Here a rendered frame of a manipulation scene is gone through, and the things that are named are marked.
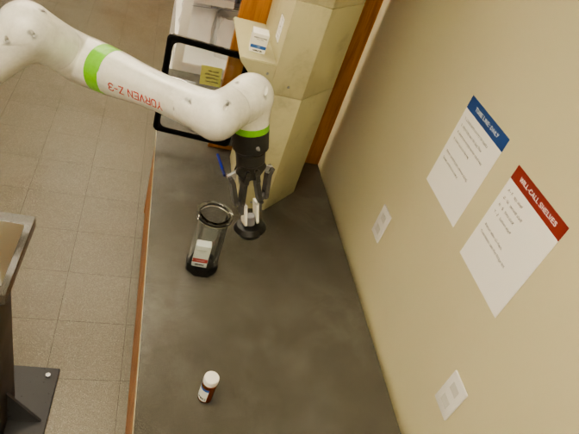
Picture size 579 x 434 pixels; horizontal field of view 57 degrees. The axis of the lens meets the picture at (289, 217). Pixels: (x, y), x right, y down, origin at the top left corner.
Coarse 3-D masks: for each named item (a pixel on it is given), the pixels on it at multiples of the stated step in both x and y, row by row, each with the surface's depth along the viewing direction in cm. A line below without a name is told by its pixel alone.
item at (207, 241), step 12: (204, 204) 158; (216, 204) 160; (204, 216) 161; (216, 216) 162; (228, 216) 158; (204, 228) 155; (216, 228) 154; (192, 240) 162; (204, 240) 157; (216, 240) 158; (192, 252) 162; (204, 252) 160; (216, 252) 162; (192, 264) 164; (204, 264) 163
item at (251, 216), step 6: (252, 216) 149; (240, 222) 151; (252, 222) 149; (264, 222) 153; (234, 228) 150; (240, 228) 149; (246, 228) 149; (252, 228) 149; (258, 228) 149; (264, 228) 151; (240, 234) 149; (246, 234) 148; (252, 234) 148; (258, 234) 149
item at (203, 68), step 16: (176, 48) 190; (192, 48) 191; (176, 64) 194; (192, 64) 194; (208, 64) 194; (224, 64) 195; (240, 64) 195; (192, 80) 198; (208, 80) 198; (224, 80) 199; (176, 128) 211
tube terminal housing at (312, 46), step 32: (288, 0) 161; (288, 32) 157; (320, 32) 158; (352, 32) 174; (288, 64) 164; (320, 64) 168; (288, 96) 171; (320, 96) 183; (288, 128) 179; (288, 160) 192; (288, 192) 211
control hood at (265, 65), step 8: (240, 24) 180; (248, 24) 182; (256, 24) 184; (264, 24) 186; (240, 32) 174; (248, 32) 176; (240, 40) 169; (248, 40) 171; (240, 48) 164; (248, 48) 166; (240, 56) 161; (248, 56) 162; (256, 56) 164; (264, 56) 165; (272, 56) 167; (248, 64) 162; (256, 64) 162; (264, 64) 163; (272, 64) 163; (256, 72) 164; (264, 72) 164; (272, 72) 165
